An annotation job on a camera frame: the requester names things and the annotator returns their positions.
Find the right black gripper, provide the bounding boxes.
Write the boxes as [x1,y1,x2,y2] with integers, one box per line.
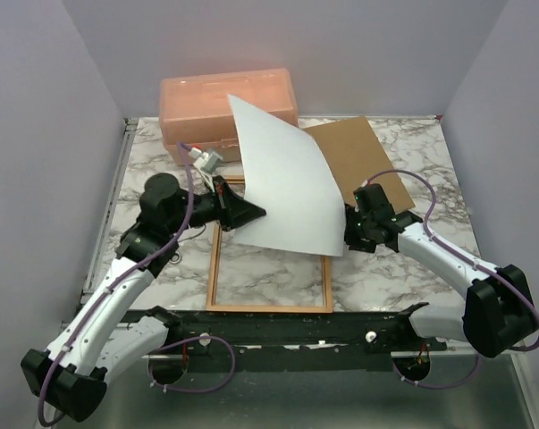
[322,200,376,254]

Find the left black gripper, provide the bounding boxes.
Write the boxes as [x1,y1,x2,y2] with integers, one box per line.
[167,175,266,234]

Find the landscape photo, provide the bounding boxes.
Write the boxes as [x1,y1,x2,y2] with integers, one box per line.
[228,95,345,257]

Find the brown fibreboard backing board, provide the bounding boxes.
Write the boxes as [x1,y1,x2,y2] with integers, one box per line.
[295,117,415,213]

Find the orange wooden picture frame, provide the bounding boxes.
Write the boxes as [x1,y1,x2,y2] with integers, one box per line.
[205,174,335,315]

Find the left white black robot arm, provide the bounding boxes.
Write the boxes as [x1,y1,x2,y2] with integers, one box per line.
[21,173,266,427]

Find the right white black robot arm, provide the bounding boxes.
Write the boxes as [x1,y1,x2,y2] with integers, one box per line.
[344,183,539,358]

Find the silver combination wrench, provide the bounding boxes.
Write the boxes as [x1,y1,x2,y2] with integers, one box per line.
[169,252,182,265]

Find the translucent orange plastic toolbox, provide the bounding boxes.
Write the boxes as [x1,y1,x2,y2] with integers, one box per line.
[159,68,299,166]

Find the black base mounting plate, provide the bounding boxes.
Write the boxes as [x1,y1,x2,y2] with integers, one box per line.
[72,307,449,372]

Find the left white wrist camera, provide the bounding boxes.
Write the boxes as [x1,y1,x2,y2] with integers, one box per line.
[189,147,223,176]

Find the aluminium extrusion rail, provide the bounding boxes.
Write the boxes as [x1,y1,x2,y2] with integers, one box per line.
[54,316,527,358]

